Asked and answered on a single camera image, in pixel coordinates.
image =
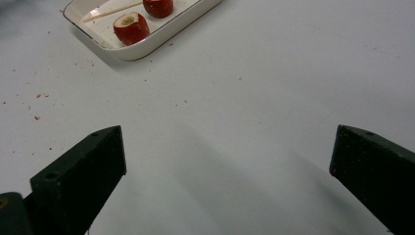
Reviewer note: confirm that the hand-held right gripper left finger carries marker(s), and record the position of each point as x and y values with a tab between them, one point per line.
78	176

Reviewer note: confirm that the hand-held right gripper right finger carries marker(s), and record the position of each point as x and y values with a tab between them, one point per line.
378	169

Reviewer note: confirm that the cored red hawthorn fruit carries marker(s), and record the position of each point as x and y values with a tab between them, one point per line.
158	8
132	31

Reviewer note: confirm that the white rectangular tray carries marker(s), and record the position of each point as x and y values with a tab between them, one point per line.
163	32

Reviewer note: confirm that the wooden skewer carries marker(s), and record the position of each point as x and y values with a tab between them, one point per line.
111	9

